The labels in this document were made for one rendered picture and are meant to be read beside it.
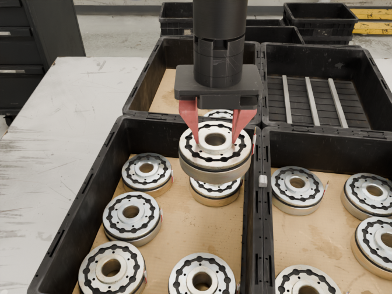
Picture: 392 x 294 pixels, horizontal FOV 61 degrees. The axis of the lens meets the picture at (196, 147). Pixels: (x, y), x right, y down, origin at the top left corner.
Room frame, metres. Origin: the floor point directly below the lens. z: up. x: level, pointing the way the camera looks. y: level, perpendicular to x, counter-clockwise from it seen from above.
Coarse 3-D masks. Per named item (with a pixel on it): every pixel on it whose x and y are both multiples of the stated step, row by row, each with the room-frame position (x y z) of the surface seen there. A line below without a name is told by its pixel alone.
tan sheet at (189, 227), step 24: (120, 192) 0.44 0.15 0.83; (168, 192) 0.44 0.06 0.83; (240, 192) 0.44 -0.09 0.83; (168, 216) 0.38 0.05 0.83; (192, 216) 0.38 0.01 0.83; (216, 216) 0.38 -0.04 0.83; (240, 216) 0.38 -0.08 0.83; (96, 240) 0.33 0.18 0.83; (168, 240) 0.33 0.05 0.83; (192, 240) 0.33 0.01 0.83; (216, 240) 0.33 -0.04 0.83; (240, 240) 0.33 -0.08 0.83; (168, 264) 0.28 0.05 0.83; (240, 264) 0.28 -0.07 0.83; (144, 288) 0.24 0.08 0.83
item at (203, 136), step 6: (204, 132) 0.37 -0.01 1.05; (210, 132) 0.37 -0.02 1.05; (216, 132) 0.37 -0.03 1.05; (222, 132) 0.37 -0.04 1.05; (198, 138) 0.35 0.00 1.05; (204, 138) 0.35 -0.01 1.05; (228, 138) 0.35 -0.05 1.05; (198, 144) 0.35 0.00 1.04; (204, 144) 0.34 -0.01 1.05; (228, 144) 0.34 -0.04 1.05; (204, 150) 0.33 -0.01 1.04; (210, 150) 0.33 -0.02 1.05; (216, 150) 0.33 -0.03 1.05; (222, 150) 0.33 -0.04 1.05
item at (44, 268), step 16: (112, 128) 0.52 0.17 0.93; (256, 128) 0.52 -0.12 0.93; (112, 144) 0.48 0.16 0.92; (256, 144) 0.48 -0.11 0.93; (96, 160) 0.43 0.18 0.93; (256, 160) 0.44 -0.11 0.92; (96, 176) 0.40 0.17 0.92; (256, 176) 0.39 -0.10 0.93; (80, 192) 0.36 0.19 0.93; (256, 192) 0.37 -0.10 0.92; (256, 208) 0.33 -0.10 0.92; (64, 224) 0.29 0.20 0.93; (256, 224) 0.29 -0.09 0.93; (64, 240) 0.27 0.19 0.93; (256, 240) 0.27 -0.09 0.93; (48, 256) 0.24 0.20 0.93; (256, 256) 0.25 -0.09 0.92; (48, 272) 0.22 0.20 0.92; (256, 272) 0.22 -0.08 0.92; (32, 288) 0.20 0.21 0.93; (256, 288) 0.20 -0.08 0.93
